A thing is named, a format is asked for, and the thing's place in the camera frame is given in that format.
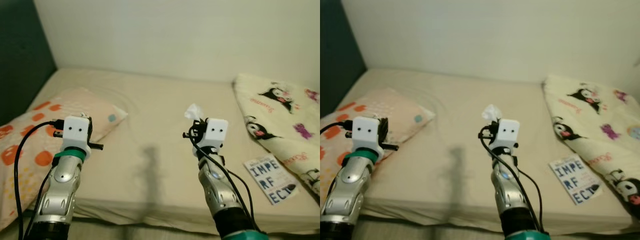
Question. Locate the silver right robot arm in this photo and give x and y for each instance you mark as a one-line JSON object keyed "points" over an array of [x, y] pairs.
{"points": [[510, 195], [220, 195]]}

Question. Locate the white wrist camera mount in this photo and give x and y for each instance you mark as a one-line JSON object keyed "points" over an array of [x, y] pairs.
{"points": [[507, 132], [366, 132], [76, 132], [216, 132]]}

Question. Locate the cream cartoon print blanket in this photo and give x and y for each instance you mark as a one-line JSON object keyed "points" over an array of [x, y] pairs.
{"points": [[595, 120], [280, 115]]}

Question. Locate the white book with blue letters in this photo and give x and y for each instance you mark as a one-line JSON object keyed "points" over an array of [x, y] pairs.
{"points": [[270, 179], [575, 179]]}

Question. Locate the pink pillow with orange spots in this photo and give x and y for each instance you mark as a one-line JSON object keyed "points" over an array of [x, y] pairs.
{"points": [[400, 107], [35, 135]]}

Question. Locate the dark teal upholstered headboard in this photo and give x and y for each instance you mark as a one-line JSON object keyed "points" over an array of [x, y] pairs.
{"points": [[340, 50], [22, 50]]}

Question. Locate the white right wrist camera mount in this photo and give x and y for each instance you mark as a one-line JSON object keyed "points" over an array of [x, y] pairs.
{"points": [[216, 132], [507, 132]]}

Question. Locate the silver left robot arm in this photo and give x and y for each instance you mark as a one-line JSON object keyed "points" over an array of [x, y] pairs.
{"points": [[350, 190], [62, 190]]}

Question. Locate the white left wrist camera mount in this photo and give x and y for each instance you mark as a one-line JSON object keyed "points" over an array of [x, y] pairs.
{"points": [[366, 132], [76, 132]]}

